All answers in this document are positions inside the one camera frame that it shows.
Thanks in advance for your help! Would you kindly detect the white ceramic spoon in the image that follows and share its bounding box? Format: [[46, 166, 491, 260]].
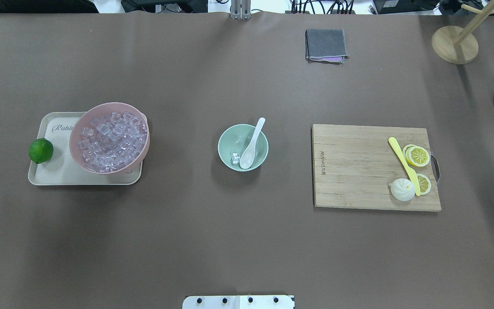
[[239, 117, 266, 170]]

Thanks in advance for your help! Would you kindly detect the single clear ice cube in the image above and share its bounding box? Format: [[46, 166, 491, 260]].
[[231, 152, 241, 166]]

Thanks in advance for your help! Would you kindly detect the mint green bowl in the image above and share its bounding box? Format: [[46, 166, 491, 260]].
[[217, 124, 269, 172]]

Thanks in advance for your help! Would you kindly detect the pile of clear ice cubes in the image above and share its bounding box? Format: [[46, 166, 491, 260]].
[[72, 111, 148, 173]]

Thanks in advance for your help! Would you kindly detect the pink bowl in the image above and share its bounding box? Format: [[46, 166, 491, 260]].
[[69, 102, 151, 175]]

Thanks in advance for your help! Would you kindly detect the yellow plastic spoon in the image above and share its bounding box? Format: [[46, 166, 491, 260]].
[[388, 136, 421, 196]]

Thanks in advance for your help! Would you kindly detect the wooden cutting board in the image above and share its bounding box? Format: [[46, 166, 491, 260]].
[[311, 124, 442, 212]]

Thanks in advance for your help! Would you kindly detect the grey folded cloth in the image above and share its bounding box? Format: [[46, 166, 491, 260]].
[[304, 29, 350, 64]]

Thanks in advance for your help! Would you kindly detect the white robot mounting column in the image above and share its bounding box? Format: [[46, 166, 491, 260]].
[[182, 294, 295, 309]]

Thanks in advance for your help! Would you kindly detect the white steamed bun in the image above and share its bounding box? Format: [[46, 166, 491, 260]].
[[389, 178, 416, 202]]

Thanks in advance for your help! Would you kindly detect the lemon slice back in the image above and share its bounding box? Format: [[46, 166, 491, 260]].
[[417, 173, 431, 196]]

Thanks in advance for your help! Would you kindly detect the cream rabbit tray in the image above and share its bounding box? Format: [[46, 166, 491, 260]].
[[28, 112, 143, 185]]

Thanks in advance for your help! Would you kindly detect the green toy pepper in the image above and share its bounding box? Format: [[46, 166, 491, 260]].
[[29, 138, 54, 164]]

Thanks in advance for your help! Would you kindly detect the wooden mug tree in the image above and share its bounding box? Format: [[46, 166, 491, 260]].
[[431, 0, 494, 65]]

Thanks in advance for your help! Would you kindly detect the aluminium frame post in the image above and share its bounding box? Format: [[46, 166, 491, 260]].
[[230, 0, 252, 20]]

